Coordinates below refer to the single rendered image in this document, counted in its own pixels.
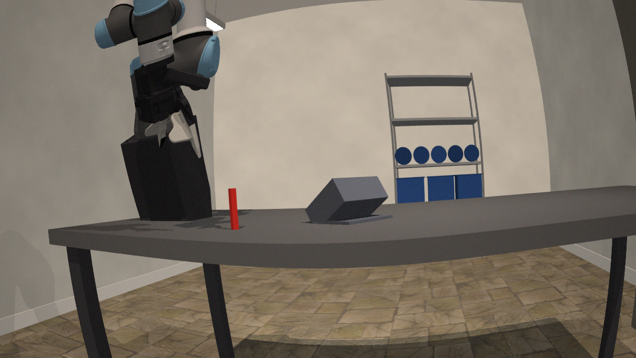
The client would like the red rectangular peg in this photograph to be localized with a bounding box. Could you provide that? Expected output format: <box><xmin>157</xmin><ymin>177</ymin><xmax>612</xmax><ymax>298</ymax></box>
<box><xmin>228</xmin><ymin>188</ymin><xmax>239</xmax><ymax>230</ymax></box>

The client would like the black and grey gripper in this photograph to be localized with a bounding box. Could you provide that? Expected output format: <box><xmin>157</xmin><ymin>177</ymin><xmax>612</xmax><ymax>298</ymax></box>
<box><xmin>134</xmin><ymin>55</ymin><xmax>201</xmax><ymax>158</ymax></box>

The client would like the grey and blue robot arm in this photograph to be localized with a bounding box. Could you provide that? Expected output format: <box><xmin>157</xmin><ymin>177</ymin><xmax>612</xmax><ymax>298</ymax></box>
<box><xmin>94</xmin><ymin>0</ymin><xmax>220</xmax><ymax>139</ymax></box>

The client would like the dark grey sloped panel with square hole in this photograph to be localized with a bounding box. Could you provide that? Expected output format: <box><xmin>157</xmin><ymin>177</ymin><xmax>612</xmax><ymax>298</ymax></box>
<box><xmin>305</xmin><ymin>176</ymin><xmax>393</xmax><ymax>225</ymax></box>

